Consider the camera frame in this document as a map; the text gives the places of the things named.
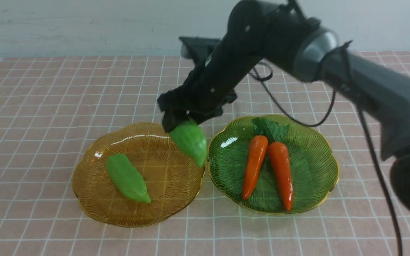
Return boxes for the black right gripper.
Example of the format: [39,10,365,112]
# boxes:
[157,37,259,133]

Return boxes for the green toy cucumber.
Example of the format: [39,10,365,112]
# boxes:
[106,153,151,203]
[169,119,207,167]

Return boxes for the orange toy carrot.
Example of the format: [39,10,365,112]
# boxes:
[242,118,273,201]
[262,119,294,211]

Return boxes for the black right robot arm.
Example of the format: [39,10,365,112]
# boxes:
[157,0,410,211]

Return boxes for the amber ribbed glass plate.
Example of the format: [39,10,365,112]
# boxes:
[72,123,205,228]

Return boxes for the pink checkered tablecloth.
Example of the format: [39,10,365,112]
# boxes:
[0,56,398,256]

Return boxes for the green ribbed glass plate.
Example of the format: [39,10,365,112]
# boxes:
[207,114,340,215]

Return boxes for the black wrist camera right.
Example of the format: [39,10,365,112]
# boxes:
[179,36,220,65]

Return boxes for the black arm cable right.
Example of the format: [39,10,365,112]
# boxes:
[249,0,404,256]

